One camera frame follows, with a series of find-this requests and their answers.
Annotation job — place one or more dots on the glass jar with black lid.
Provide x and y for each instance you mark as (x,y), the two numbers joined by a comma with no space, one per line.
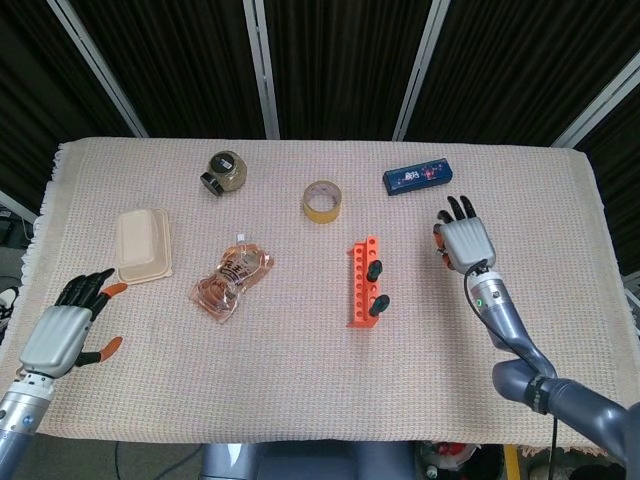
(227,172)

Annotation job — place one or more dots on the yellow tape roll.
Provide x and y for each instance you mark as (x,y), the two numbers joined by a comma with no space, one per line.
(320,216)

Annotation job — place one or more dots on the beige woven tablecloth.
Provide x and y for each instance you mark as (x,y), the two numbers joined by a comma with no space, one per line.
(300,375)

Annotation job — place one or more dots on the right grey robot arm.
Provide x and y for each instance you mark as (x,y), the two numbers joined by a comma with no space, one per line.
(500,310)

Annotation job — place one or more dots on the dark blue rectangular box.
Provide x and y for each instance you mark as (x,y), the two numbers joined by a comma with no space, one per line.
(417,177)

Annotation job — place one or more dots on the yellow strip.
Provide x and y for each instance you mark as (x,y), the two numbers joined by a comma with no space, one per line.
(512,465)

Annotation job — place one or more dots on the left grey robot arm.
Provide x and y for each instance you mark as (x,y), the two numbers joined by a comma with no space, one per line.
(20,415)

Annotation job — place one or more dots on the orange-brown sauce pouch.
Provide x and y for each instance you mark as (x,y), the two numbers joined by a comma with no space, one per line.
(230,280)

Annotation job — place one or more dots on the white black sneaker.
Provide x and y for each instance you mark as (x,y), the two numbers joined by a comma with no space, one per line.
(6,300)

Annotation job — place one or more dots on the grey robot torso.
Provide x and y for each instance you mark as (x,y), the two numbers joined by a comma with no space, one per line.
(300,462)

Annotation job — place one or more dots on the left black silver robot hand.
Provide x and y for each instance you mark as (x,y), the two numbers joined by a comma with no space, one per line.
(55,340)

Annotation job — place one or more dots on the black waste bin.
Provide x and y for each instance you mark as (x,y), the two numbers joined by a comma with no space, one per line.
(490,465)

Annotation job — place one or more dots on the white metal partition post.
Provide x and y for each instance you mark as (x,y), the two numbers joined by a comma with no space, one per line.
(17,207)
(99,67)
(262,70)
(602,112)
(420,70)

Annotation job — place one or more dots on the orange screwdriver rack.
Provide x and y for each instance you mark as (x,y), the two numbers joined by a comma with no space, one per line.
(361,321)

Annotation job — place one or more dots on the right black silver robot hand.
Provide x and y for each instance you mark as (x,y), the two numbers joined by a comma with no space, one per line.
(467,242)

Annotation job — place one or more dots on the beige lidded food container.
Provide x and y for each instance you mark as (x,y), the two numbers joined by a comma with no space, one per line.
(140,240)

